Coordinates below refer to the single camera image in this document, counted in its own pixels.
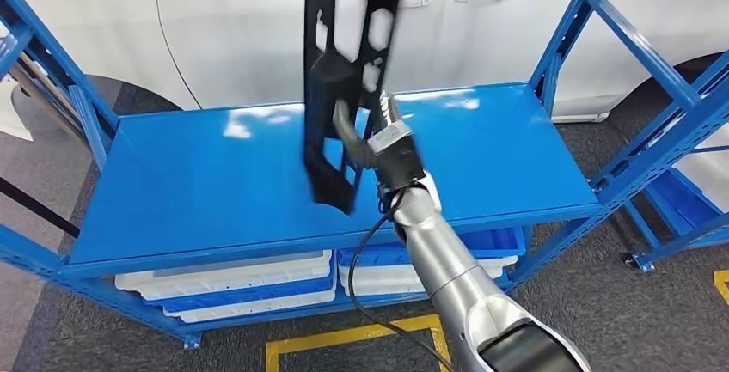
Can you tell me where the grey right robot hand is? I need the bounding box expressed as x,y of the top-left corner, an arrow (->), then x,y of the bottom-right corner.
332,99 -> 427,192

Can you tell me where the blue metal shelf rack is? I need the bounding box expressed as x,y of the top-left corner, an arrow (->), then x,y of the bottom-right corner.
0,0 -> 729,353

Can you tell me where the blue plastic bin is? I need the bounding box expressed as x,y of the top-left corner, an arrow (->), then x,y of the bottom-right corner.
144,269 -> 337,314
646,167 -> 729,234
337,227 -> 528,268

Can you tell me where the yellow floor tape square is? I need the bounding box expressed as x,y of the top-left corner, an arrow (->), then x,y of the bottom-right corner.
263,313 -> 454,372

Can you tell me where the white car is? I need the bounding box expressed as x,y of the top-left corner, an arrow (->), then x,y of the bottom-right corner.
0,0 -> 729,125

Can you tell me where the blue wheeled rack cart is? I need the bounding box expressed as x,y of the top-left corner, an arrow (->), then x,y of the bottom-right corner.
621,50 -> 729,274

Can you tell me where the large white plastic bin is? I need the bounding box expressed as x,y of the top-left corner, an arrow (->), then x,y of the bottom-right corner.
671,125 -> 729,214

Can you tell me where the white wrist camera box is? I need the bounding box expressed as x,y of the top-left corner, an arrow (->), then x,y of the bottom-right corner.
367,120 -> 414,157

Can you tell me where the black cable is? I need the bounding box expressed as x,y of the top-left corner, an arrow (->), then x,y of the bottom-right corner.
347,184 -> 456,372

